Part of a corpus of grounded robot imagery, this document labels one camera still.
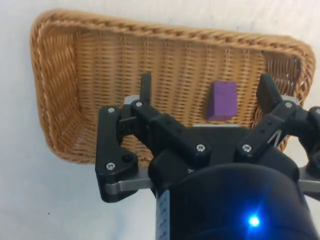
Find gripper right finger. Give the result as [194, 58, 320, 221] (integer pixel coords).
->
[233, 74, 320, 176]

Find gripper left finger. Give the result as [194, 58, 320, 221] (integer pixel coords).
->
[94, 73, 212, 203]

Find purple triangular block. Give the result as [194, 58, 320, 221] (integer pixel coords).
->
[205, 80, 238, 123]

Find wicker basket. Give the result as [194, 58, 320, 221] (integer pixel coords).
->
[29, 9, 316, 165]

